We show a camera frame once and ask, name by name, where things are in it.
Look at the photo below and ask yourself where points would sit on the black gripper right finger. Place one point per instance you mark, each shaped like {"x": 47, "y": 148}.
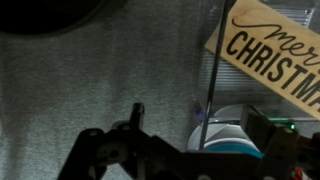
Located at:
{"x": 256, "y": 128}

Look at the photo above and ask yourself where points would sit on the black pen cup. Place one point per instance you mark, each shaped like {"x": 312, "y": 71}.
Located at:
{"x": 50, "y": 13}

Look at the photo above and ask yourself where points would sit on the grey tablecloth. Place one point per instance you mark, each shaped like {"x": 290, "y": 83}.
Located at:
{"x": 66, "y": 83}

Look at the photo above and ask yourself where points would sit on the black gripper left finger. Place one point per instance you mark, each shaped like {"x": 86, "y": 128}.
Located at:
{"x": 137, "y": 116}

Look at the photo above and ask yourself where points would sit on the wooden Merry Christmas sign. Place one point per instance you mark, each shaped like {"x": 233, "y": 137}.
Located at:
{"x": 266, "y": 50}

